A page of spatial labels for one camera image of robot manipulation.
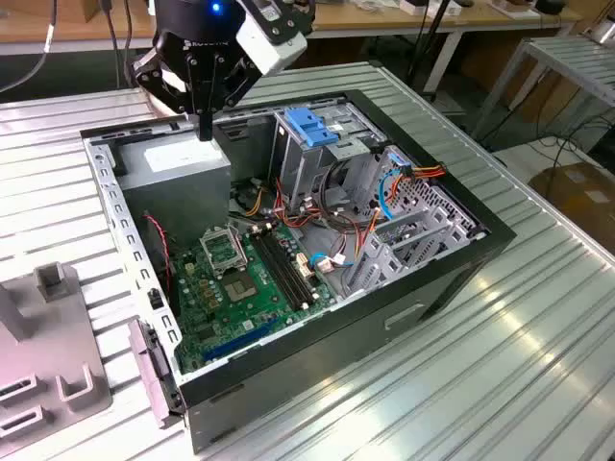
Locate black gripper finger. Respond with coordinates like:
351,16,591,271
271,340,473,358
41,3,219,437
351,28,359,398
129,45,207,141
205,55,264,141

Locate blue data wire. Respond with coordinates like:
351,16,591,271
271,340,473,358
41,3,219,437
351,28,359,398
309,151,409,273

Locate orange red disk power wire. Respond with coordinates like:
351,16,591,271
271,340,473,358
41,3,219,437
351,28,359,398
354,161,448,260

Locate metal disk bay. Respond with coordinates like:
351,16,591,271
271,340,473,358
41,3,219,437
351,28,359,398
341,142,485,299

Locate blue plastic drive latch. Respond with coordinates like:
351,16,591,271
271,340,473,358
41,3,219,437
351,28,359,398
283,107,340,148

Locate small brown cardboard box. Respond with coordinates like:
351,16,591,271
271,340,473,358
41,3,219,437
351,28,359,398
80,0,114,24

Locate wooden desk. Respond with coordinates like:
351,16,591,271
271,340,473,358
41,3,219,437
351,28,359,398
0,0,585,92

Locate metal optical drive cage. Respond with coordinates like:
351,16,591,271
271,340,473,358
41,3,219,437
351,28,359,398
267,94,388,227

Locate grey power supply unit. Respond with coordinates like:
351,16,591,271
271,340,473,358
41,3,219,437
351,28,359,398
112,132,234,251

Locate metal socket cover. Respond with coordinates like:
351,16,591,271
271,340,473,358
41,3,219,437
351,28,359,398
199,225,250,277

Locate metal locking lever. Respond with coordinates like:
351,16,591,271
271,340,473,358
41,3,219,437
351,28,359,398
228,221,251,266

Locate black case fan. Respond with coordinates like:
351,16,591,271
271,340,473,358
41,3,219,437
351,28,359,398
141,213,183,318

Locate black tripod stand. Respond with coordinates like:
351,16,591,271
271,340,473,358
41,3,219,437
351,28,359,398
406,0,457,102

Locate black RAM slot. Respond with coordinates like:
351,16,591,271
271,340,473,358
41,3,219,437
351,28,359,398
262,229,313,305
268,227,320,303
257,230,308,309
250,231,302,312

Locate CPU socket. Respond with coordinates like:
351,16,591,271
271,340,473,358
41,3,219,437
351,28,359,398
221,272,260,304

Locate green motherboard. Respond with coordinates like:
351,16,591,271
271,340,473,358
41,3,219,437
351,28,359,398
170,223,337,376

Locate blue expansion slot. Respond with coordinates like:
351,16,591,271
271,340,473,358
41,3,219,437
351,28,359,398
201,315,283,364

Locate black open PC case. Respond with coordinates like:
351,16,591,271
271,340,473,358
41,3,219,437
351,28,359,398
79,88,518,455

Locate grey parts rack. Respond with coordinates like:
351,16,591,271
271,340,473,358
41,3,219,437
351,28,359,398
0,261,114,457

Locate grey card retainer flap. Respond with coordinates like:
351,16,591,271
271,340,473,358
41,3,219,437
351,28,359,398
127,316,186,429

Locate metal slat side table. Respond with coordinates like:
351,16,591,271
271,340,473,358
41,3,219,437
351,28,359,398
473,36,615,140

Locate large flat cardboard box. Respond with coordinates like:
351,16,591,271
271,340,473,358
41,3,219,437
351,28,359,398
528,160,615,241

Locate silver round object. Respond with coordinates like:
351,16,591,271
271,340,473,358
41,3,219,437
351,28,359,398
581,17,615,47

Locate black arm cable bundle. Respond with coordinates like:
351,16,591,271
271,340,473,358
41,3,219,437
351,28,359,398
0,0,135,95

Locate yellow black power wire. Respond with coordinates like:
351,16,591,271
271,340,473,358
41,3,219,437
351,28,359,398
245,185,268,217

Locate red orange drive power wire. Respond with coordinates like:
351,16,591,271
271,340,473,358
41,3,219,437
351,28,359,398
272,177,332,232

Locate thick black cable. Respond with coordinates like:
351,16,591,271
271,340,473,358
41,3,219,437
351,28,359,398
322,160,381,236

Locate red black fan wire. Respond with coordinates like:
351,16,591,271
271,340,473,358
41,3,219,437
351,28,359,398
143,213,173,292

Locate purple wire white connector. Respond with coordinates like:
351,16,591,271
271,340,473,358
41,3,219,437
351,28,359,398
314,233,359,274

